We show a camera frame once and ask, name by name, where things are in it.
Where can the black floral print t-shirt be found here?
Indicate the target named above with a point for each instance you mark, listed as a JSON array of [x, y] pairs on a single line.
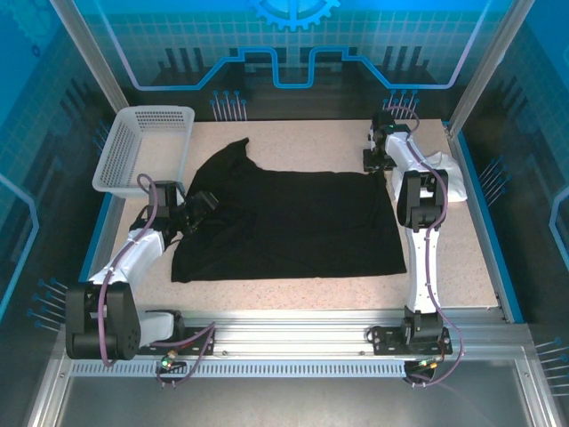
[[289, 222]]

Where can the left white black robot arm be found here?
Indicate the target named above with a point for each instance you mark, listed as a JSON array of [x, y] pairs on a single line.
[[138, 258]]

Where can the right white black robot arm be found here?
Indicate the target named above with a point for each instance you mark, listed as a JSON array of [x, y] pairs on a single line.
[[422, 267]]

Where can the white perforated plastic basket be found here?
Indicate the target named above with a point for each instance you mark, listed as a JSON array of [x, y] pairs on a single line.
[[146, 155]]

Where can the blue table edge strip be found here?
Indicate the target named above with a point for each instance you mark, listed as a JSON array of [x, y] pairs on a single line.
[[106, 218], [474, 178]]

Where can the crumpled white cloth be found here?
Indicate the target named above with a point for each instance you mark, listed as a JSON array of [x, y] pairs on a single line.
[[449, 178]]

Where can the grey metal sheet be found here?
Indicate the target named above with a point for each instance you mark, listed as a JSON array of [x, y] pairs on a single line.
[[284, 405]]

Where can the aluminium frame post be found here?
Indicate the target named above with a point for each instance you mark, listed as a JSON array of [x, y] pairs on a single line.
[[493, 58], [89, 53]]

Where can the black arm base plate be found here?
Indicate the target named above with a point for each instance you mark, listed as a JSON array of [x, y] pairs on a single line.
[[387, 340], [200, 340]]

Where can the aluminium mounting rail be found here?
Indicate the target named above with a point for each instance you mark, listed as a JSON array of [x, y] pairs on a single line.
[[293, 338]]

